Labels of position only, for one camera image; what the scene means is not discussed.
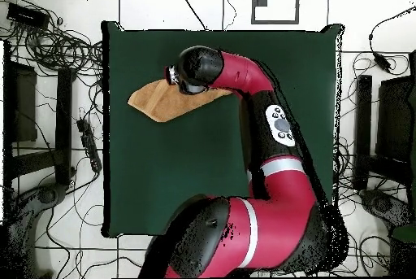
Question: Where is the dark green table cloth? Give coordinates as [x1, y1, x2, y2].
[102, 20, 345, 239]

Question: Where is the black box device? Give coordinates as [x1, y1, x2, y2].
[6, 2, 50, 30]

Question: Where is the black stand frame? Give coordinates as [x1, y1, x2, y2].
[2, 40, 77, 192]
[352, 50, 416, 192]

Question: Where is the tan terry towel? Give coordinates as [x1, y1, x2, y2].
[127, 77, 233, 124]

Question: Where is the long black power strip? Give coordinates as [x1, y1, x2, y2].
[76, 118, 103, 174]

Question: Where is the black inline cable adapter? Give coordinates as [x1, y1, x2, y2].
[372, 51, 392, 73]

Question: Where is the grey tripod base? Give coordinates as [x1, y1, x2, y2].
[0, 183, 69, 278]
[358, 188, 416, 244]

